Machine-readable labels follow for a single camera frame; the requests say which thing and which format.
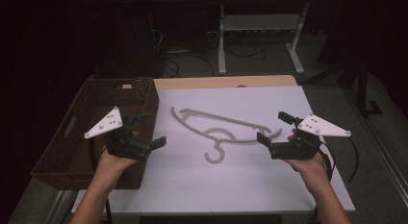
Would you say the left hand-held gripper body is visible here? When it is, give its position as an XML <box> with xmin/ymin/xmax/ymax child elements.
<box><xmin>84</xmin><ymin>107</ymin><xmax>152</xmax><ymax>162</ymax></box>

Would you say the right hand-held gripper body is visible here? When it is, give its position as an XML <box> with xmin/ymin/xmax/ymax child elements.
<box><xmin>268</xmin><ymin>112</ymin><xmax>352</xmax><ymax>161</ymax></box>

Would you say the grey plastic clothes hanger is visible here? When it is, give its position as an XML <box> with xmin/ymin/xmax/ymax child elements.
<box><xmin>170</xmin><ymin>106</ymin><xmax>283</xmax><ymax>165</ymax></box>

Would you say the brown wicker basket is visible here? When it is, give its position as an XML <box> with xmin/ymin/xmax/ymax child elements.
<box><xmin>30</xmin><ymin>77</ymin><xmax>161</xmax><ymax>190</ymax></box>

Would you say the person's right hand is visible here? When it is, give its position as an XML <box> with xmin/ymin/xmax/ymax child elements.
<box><xmin>284</xmin><ymin>129</ymin><xmax>330</xmax><ymax>187</ymax></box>

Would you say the person's left hand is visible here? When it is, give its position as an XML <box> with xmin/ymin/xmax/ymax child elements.
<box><xmin>95</xmin><ymin>130</ymin><xmax>140</xmax><ymax>175</ymax></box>

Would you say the white table mat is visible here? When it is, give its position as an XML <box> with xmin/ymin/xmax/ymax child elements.
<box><xmin>71</xmin><ymin>86</ymin><xmax>356</xmax><ymax>216</ymax></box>

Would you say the wooden table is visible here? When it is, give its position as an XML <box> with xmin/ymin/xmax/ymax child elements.
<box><xmin>153</xmin><ymin>74</ymin><xmax>298</xmax><ymax>91</ymax></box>

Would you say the dark metal stand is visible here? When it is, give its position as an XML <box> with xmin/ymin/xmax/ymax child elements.
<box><xmin>301</xmin><ymin>55</ymin><xmax>385</xmax><ymax>118</ymax></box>

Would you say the black floor cable bundle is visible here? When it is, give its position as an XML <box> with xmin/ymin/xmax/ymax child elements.
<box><xmin>149</xmin><ymin>28</ymin><xmax>268</xmax><ymax>79</ymax></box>

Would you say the white metal desk frame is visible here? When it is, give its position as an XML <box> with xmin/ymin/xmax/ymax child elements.
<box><xmin>217</xmin><ymin>0</ymin><xmax>312</xmax><ymax>77</ymax></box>

